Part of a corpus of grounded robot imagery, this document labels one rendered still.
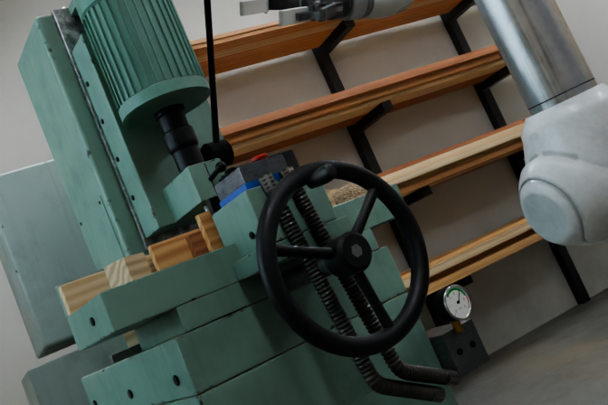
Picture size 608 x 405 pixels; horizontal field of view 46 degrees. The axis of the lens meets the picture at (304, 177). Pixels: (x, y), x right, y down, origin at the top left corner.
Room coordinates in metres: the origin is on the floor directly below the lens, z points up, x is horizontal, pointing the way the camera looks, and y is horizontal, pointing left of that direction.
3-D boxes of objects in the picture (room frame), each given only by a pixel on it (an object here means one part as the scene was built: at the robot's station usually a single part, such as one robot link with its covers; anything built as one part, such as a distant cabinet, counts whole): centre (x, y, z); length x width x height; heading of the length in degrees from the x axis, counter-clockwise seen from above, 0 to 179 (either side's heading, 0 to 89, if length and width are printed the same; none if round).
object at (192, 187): (1.35, 0.19, 1.03); 0.14 x 0.07 x 0.09; 35
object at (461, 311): (1.31, -0.15, 0.65); 0.06 x 0.04 x 0.08; 125
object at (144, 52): (1.33, 0.18, 1.35); 0.18 x 0.18 x 0.31
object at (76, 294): (1.35, 0.19, 0.92); 0.60 x 0.02 x 0.05; 125
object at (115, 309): (1.24, 0.12, 0.87); 0.61 x 0.30 x 0.06; 125
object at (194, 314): (1.28, 0.15, 0.82); 0.40 x 0.21 x 0.04; 125
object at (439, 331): (1.37, -0.11, 0.58); 0.12 x 0.08 x 0.08; 35
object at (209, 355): (1.43, 0.26, 0.76); 0.57 x 0.45 x 0.09; 35
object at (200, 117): (1.59, 0.19, 1.23); 0.09 x 0.08 x 0.15; 35
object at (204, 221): (1.28, 0.13, 0.94); 0.16 x 0.02 x 0.08; 125
